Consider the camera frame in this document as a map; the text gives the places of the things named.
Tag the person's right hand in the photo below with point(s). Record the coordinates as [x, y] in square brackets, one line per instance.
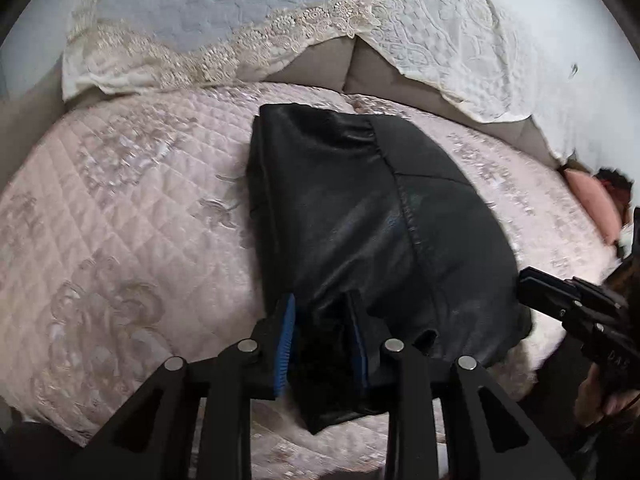
[592, 397]

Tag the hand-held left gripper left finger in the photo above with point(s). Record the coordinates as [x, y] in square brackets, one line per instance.
[286, 345]

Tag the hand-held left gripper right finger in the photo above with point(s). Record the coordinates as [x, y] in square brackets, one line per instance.
[358, 352]

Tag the dark cloth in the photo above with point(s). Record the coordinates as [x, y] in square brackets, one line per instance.
[614, 185]

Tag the white lace-trimmed quilted cover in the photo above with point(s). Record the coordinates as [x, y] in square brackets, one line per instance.
[210, 15]

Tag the black leather jacket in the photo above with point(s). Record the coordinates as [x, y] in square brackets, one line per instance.
[370, 220]

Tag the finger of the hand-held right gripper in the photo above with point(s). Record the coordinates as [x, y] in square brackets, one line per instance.
[545, 290]

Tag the pink cushion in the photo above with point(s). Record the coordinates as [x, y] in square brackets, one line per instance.
[592, 200]

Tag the pink quilted blanket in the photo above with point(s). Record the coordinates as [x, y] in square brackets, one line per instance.
[140, 220]

